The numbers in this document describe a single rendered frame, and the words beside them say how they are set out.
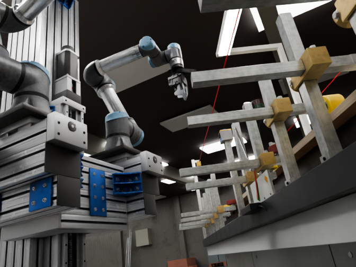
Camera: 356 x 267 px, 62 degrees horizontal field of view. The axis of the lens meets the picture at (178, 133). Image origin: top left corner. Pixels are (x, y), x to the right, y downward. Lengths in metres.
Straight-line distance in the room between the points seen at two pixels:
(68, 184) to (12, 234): 0.32
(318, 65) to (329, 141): 0.18
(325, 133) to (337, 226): 0.23
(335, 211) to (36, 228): 0.89
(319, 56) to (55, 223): 0.89
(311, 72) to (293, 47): 0.11
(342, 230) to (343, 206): 0.06
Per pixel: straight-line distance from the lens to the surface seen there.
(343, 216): 0.82
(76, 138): 0.98
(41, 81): 1.18
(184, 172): 1.16
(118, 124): 1.48
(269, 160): 1.19
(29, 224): 1.14
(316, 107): 0.82
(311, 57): 0.80
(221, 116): 0.98
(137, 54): 1.67
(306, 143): 1.22
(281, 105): 1.01
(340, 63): 0.87
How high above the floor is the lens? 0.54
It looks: 23 degrees up
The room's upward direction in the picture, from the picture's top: 9 degrees counter-clockwise
